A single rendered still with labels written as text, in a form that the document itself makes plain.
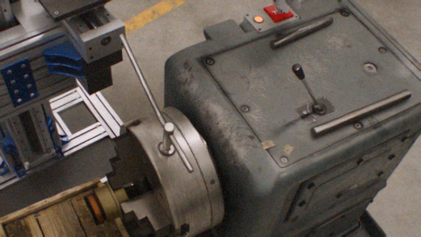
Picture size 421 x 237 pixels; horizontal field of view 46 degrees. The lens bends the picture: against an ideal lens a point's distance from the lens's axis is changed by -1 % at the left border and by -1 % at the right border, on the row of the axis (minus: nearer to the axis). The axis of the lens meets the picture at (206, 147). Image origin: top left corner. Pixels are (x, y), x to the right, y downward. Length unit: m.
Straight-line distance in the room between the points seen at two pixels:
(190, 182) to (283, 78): 0.35
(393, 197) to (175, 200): 1.76
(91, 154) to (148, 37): 1.03
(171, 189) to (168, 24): 2.22
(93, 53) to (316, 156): 0.75
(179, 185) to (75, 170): 1.26
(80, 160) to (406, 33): 2.26
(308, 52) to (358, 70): 0.13
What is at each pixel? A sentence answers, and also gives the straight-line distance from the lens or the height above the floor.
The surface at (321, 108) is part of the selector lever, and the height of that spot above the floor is 1.26.
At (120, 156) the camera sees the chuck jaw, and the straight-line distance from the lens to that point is 1.15.
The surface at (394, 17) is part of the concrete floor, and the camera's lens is 3.64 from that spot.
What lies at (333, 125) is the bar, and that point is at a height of 1.28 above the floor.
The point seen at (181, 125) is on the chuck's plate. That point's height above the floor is 1.24.
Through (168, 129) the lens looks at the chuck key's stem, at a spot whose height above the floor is 1.32.
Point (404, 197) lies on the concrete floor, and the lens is 2.71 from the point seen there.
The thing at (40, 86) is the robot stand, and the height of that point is 0.88.
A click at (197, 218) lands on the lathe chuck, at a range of 1.12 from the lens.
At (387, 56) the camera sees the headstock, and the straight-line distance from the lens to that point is 1.36.
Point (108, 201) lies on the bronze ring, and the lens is 1.15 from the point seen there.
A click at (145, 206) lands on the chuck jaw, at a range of 1.15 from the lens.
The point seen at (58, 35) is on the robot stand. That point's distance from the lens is 1.59.
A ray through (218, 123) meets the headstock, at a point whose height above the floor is 1.24.
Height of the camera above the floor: 2.12
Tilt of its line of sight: 55 degrees down
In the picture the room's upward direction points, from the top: 8 degrees clockwise
